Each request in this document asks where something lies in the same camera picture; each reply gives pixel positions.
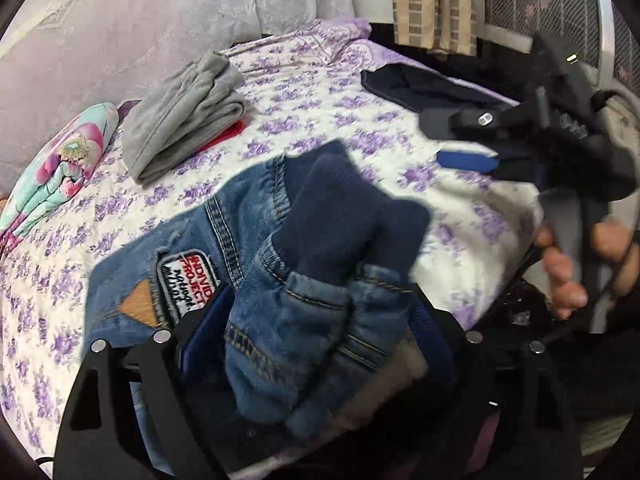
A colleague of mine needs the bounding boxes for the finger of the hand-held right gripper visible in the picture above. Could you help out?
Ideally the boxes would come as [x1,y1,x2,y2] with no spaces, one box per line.
[419,100,540,142]
[436,148,543,184]

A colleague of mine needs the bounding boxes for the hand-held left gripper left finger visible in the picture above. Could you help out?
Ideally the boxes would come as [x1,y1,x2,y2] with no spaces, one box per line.
[52,285,236,480]

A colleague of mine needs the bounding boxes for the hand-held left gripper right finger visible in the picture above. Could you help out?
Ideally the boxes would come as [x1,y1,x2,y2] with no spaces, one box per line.
[407,285,583,480]

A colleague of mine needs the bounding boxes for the blue denim pants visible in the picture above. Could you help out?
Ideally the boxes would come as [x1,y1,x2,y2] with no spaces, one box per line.
[85,140,433,441]

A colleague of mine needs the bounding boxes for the person's right hand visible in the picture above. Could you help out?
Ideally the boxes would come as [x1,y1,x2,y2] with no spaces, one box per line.
[535,219,640,321]

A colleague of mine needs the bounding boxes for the beige cloth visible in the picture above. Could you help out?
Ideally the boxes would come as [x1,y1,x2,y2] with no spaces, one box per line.
[592,80,640,203]

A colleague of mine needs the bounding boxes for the dark navy garment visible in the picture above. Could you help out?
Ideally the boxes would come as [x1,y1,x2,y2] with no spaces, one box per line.
[361,62,521,116]

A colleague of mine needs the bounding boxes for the brick pattern curtain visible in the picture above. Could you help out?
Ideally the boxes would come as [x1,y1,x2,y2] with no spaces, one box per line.
[387,0,478,56]

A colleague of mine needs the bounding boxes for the purple floral bedspread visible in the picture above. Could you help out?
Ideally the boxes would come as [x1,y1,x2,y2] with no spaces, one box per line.
[0,17,546,480]

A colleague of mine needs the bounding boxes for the metal window grille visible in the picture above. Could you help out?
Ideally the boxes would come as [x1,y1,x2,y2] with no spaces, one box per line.
[480,0,617,77]

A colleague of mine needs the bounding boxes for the red folded garment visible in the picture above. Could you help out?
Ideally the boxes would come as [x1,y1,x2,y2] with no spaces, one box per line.
[197,119,247,155]

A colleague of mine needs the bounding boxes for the grey folded garment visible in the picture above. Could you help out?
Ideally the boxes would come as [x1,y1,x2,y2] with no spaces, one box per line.
[121,51,247,187]

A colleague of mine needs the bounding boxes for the teal pink floral blanket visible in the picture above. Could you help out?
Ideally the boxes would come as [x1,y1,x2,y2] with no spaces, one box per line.
[0,102,121,251]

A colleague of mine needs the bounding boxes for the lavender lace headboard cover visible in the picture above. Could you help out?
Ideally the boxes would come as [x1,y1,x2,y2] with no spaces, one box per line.
[0,0,356,201]

